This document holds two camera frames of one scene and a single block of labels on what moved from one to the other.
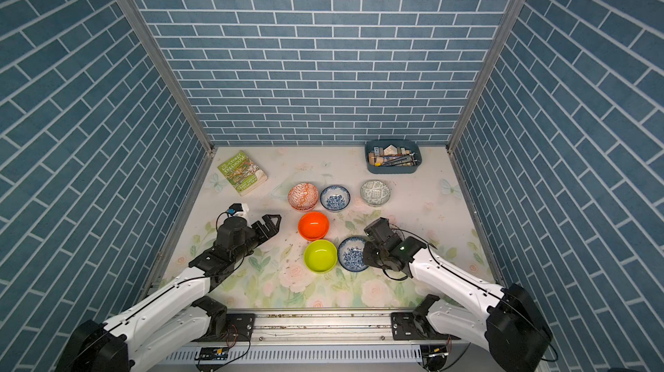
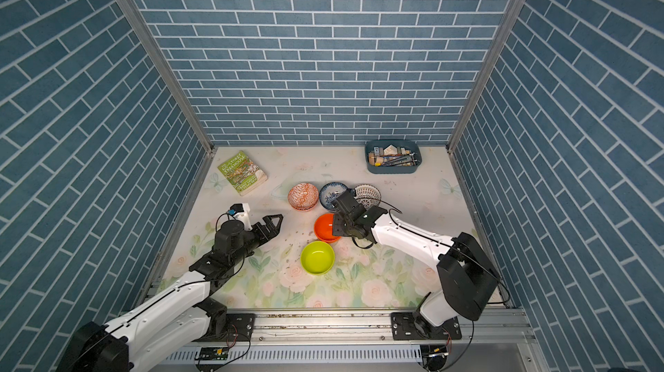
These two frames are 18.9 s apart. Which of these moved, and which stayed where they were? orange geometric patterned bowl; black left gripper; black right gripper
Moved: black right gripper
Stayed: black left gripper; orange geometric patterned bowl
